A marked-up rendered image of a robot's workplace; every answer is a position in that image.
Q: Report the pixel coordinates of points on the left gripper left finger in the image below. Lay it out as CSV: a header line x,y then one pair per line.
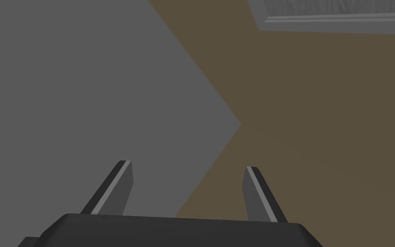
x,y
112,193

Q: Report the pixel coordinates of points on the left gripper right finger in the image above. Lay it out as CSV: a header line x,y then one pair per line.
x,y
261,199

